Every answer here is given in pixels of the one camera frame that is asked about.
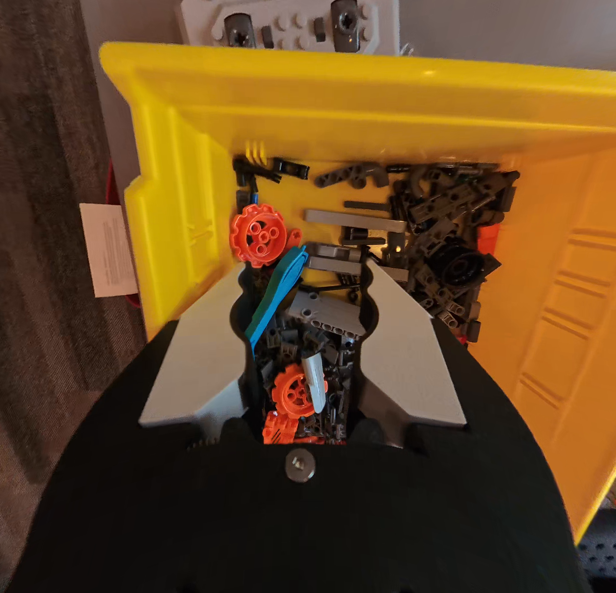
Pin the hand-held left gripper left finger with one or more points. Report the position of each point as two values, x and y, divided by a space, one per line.
192 371

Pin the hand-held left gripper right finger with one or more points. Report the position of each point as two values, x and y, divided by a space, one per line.
414 371

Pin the pile of building brick pieces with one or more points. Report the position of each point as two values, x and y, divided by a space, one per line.
433 203

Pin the yellow plastic bin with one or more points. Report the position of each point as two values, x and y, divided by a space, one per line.
337 111

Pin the small white curved panel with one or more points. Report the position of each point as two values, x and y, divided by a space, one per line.
317 381

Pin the large orange curved panel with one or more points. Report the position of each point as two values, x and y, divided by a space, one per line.
276 429

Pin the orange gear wheel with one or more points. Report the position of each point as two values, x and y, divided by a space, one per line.
293 393
257 234

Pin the black wheel rim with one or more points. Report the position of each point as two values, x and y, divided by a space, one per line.
455 263

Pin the blue curved piece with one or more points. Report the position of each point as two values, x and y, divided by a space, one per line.
276 289

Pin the white paper slip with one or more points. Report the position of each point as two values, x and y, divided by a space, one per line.
108 251

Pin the grey long flat beam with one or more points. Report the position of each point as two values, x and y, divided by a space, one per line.
356 220

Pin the small yellow brick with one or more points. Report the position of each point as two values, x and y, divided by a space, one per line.
255 151

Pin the black perforated pad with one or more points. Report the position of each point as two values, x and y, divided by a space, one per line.
599 554

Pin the white remote controller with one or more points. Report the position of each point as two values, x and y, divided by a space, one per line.
288 10

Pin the light grey beam frame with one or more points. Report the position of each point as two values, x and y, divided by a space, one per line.
327 313

